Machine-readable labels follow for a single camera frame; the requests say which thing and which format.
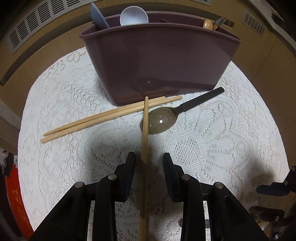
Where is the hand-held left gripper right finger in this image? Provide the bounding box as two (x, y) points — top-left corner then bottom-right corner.
(162, 153), (269, 241)

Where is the red doormat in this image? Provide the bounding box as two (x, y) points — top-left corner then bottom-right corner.
(5, 168), (35, 239)

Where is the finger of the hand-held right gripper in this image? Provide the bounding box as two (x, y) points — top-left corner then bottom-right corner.
(255, 182), (290, 197)
(248, 206), (285, 220)

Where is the black-handled silver spoon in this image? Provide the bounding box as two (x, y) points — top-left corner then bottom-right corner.
(213, 17), (228, 31)

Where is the blue plastic spoon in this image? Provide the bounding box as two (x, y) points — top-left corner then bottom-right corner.
(90, 3), (110, 30)

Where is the small grey vent grille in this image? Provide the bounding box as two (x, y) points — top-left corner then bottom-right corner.
(242, 13), (266, 36)

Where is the white soup spoon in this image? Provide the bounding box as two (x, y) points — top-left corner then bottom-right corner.
(120, 6), (148, 26)

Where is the purple plastic utensil container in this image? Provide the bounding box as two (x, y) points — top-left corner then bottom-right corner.
(79, 14), (241, 106)

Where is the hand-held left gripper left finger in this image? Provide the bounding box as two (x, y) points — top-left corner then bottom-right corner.
(30, 152), (137, 241)

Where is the white lace tablecloth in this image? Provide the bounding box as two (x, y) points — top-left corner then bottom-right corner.
(18, 46), (290, 241)

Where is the black-handled golden spoon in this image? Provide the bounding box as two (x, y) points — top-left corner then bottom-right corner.
(140, 87), (225, 135)

